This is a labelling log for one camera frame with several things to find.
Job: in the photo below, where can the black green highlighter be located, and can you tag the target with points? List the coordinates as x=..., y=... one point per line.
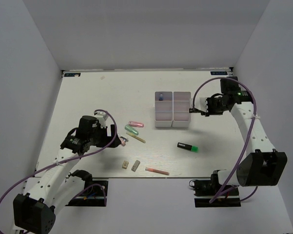
x=187, y=147

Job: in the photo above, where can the grey eraser block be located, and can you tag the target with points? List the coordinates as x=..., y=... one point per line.
x=135, y=165

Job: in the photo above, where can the left blue table label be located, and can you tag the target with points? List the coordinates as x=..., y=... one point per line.
x=72, y=74

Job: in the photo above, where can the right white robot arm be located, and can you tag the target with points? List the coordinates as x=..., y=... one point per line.
x=259, y=163

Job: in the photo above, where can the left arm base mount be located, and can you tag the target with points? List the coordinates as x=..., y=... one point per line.
x=95, y=196

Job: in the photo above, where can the orange marker pen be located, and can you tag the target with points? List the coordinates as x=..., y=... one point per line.
x=157, y=171

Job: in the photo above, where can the left white organizer bin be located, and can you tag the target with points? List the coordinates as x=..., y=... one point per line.
x=163, y=110

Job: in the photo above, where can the blue table label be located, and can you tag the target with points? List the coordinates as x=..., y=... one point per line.
x=72, y=74
x=219, y=73

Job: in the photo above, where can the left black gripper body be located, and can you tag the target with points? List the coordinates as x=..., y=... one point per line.
x=100, y=137

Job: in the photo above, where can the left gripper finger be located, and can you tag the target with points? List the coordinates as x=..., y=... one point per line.
x=114, y=143
x=113, y=131

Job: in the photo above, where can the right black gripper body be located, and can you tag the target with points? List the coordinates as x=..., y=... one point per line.
x=215, y=106

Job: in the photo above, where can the black pink highlighter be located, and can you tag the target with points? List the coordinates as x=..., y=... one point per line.
x=194, y=110

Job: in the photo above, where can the pink translucent tube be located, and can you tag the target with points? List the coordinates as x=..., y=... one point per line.
x=135, y=124

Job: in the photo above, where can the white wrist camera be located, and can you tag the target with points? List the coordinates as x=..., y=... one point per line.
x=101, y=117
x=201, y=103

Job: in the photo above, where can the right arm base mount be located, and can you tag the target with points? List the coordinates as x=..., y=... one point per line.
x=204, y=192

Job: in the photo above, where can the yellow marker pen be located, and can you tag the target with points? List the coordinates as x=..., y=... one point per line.
x=136, y=137

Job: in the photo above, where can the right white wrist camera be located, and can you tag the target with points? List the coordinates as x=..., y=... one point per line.
x=201, y=103

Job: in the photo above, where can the right white organizer bin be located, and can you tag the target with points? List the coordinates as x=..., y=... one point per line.
x=181, y=106

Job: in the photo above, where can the white organizer bin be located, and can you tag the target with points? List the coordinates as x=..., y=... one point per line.
x=163, y=110
x=181, y=106

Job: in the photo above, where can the tan small eraser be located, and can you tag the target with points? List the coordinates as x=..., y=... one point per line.
x=125, y=164

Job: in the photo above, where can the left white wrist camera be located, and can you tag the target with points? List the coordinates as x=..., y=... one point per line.
x=101, y=117

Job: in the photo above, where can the right blue table label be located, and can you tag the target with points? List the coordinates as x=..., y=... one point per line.
x=219, y=73

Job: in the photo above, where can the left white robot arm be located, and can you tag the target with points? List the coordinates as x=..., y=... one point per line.
x=36, y=210

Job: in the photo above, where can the green translucent tube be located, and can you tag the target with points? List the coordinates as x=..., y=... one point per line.
x=131, y=130

